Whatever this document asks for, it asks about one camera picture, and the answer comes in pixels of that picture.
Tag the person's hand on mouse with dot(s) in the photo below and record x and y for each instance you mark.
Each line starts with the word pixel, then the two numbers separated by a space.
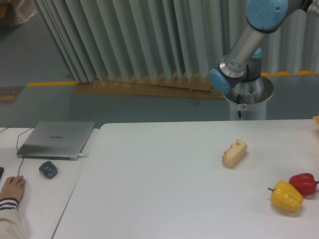
pixel 13 188

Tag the grey-green pleated curtain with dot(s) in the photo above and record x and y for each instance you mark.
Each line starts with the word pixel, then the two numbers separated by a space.
pixel 167 42

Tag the beige toy bread slice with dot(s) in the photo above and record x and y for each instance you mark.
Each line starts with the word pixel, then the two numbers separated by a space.
pixel 234 153

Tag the silver closed laptop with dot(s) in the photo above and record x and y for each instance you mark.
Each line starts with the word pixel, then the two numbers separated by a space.
pixel 57 140

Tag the black small controller device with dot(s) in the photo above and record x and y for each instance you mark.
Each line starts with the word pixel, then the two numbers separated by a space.
pixel 48 169

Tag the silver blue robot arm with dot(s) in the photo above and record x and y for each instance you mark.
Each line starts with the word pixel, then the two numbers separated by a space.
pixel 238 75

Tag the yellow toy bell pepper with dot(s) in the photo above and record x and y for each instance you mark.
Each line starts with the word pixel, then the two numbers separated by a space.
pixel 286 197

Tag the wooden basket edge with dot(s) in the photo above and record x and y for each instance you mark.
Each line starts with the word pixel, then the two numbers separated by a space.
pixel 316 120

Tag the striped cuff beige sleeve forearm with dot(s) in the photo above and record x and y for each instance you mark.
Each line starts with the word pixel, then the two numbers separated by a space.
pixel 10 220

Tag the red toy bell pepper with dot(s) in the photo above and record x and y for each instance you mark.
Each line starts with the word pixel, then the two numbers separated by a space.
pixel 305 183

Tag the brown cardboard sheet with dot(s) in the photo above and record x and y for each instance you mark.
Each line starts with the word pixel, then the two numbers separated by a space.
pixel 108 87

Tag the white usb cable plug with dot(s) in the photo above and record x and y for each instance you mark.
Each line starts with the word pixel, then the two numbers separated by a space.
pixel 82 155

